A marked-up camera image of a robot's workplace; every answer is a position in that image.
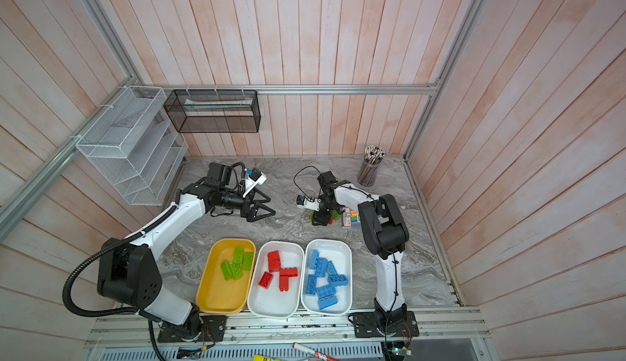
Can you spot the white plastic bin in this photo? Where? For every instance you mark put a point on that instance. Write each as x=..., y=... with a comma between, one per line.
x=339, y=258
x=271, y=303

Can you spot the right white plastic bin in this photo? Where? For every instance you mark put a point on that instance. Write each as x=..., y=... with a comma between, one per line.
x=339, y=258

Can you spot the white wire mesh shelf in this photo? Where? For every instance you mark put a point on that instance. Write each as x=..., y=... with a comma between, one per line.
x=136, y=153

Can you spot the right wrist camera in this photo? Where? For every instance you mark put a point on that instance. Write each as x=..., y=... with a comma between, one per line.
x=308, y=203

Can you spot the aluminium frame rail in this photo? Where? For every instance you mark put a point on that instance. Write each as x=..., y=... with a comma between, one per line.
x=303, y=327

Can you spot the colored marker pack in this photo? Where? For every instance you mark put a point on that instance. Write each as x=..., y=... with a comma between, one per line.
x=350, y=218

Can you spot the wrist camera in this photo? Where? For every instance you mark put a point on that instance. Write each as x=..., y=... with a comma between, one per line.
x=308, y=203
x=252, y=178

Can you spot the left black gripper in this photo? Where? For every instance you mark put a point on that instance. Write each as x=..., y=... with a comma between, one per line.
x=249, y=213

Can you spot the yellow plastic bin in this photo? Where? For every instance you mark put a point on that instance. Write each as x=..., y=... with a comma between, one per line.
x=216, y=295

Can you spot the red lego brick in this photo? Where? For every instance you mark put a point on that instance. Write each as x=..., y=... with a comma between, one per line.
x=273, y=256
x=274, y=265
x=284, y=283
x=266, y=280

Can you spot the blue lego brick side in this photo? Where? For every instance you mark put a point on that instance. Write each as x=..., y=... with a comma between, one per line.
x=338, y=280

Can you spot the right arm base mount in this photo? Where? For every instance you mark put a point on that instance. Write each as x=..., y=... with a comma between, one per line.
x=375, y=325

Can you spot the black mesh wall basket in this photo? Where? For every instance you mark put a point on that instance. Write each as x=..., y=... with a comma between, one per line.
x=214, y=111

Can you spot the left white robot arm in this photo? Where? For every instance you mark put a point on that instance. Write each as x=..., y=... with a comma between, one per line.
x=128, y=271

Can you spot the blue lego brick bottom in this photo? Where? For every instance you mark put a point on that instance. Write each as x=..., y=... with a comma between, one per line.
x=311, y=285

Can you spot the middle white plastic bin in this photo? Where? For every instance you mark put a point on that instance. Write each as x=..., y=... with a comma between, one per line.
x=271, y=303

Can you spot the metal pencil cup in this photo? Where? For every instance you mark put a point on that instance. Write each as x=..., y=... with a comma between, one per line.
x=373, y=157

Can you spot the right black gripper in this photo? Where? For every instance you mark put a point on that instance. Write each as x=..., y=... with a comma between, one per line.
x=320, y=217

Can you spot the red long lego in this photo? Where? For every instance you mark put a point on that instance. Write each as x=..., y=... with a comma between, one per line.
x=289, y=272

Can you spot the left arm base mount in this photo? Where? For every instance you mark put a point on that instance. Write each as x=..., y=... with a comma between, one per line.
x=209, y=328

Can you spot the red marker pen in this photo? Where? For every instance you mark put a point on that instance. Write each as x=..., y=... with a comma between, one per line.
x=316, y=354

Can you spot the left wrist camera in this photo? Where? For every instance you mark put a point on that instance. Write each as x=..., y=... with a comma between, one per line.
x=252, y=178

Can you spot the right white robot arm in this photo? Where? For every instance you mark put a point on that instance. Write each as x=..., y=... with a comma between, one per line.
x=385, y=235

